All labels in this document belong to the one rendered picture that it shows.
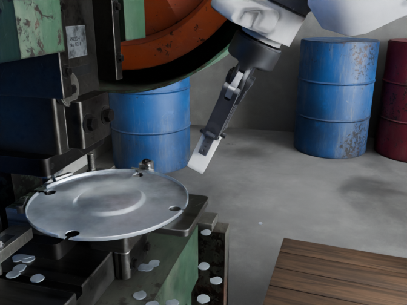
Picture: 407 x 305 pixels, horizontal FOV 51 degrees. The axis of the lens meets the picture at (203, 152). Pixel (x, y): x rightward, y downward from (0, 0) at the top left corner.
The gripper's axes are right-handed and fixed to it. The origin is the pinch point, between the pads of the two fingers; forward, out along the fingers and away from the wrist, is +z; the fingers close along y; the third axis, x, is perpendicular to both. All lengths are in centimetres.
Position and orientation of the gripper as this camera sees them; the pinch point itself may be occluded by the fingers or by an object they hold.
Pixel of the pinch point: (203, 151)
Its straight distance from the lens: 70.7
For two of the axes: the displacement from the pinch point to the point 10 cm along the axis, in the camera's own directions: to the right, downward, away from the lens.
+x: -8.8, -4.7, 0.8
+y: 2.5, -3.1, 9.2
